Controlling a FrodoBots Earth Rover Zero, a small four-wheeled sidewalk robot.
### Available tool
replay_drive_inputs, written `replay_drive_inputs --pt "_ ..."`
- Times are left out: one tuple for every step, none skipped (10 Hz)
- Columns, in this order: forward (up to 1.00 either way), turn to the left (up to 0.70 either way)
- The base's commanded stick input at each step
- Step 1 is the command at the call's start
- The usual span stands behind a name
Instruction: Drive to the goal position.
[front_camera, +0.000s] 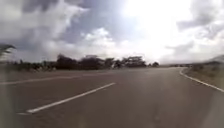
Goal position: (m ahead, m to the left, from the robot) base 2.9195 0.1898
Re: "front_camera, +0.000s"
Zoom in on row of distant trees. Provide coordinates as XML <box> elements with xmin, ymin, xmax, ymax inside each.
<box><xmin>0</xmin><ymin>44</ymin><xmax>161</xmax><ymax>72</ymax></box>

